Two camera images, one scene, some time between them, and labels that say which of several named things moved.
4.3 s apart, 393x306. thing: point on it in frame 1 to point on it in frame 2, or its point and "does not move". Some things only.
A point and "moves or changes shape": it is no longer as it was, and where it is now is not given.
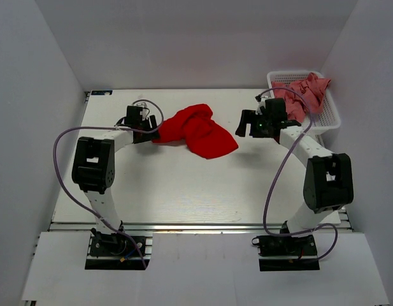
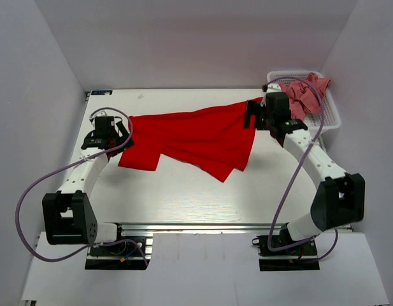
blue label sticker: x=101 y=92 does not move
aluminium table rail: x=157 y=227 does not move
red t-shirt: x=195 y=126 moves or changes shape
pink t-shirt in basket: x=311 y=87 does not move
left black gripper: x=149 y=136 to x=130 y=144
